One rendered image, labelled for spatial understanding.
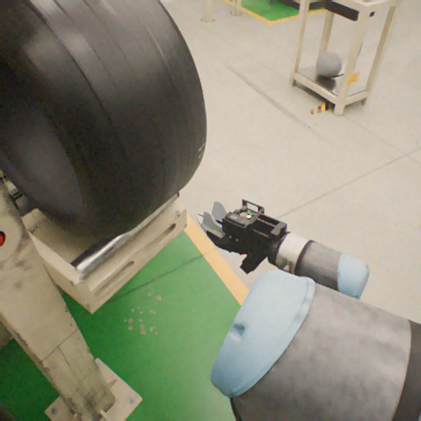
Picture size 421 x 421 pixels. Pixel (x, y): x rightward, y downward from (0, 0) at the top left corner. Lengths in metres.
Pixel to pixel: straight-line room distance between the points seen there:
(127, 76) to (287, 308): 0.46
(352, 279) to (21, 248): 0.64
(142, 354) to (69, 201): 0.92
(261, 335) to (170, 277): 1.68
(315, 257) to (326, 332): 0.39
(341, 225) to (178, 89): 1.73
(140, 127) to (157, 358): 1.28
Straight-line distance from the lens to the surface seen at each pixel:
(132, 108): 0.64
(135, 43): 0.68
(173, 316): 1.86
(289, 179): 2.51
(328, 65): 3.32
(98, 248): 0.93
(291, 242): 0.70
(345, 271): 0.67
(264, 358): 0.31
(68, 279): 0.87
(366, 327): 0.32
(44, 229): 1.18
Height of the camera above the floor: 1.62
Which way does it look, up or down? 45 degrees down
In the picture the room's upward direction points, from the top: straight up
